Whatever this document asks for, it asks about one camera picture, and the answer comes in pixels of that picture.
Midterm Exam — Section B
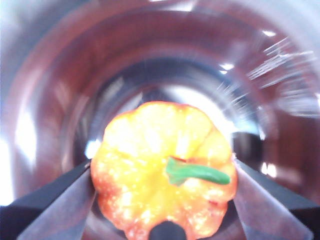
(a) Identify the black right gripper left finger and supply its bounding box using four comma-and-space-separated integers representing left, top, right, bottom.
0, 159, 98, 240

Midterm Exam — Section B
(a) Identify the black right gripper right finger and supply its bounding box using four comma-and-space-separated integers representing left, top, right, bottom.
233, 158, 320, 240

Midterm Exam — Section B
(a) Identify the small orange pumpkin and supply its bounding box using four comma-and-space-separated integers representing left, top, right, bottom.
90, 100, 238, 240

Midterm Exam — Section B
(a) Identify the pale green electric steamer pot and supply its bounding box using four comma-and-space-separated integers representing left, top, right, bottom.
0, 0, 320, 240

